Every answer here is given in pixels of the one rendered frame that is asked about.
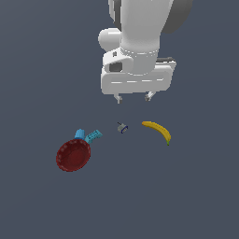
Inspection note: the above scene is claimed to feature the light blue cup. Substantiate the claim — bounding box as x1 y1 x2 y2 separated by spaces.
74 128 86 140

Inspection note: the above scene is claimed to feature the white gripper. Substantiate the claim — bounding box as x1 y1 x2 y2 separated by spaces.
100 48 177 105

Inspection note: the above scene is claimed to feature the small grey blue-ringed object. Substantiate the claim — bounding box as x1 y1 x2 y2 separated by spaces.
117 121 129 134

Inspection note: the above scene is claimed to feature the yellow banana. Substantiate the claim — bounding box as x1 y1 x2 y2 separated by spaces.
141 120 172 147

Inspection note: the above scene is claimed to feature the dark red bowl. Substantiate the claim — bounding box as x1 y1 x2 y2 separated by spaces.
55 138 92 173

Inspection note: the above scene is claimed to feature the teal studded toy brick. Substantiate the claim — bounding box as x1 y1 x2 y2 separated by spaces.
84 129 104 145

